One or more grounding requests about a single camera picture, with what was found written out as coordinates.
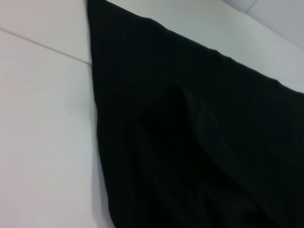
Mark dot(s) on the black t-shirt with FREE print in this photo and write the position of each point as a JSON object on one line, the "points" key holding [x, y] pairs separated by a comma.
{"points": [[190, 118]]}

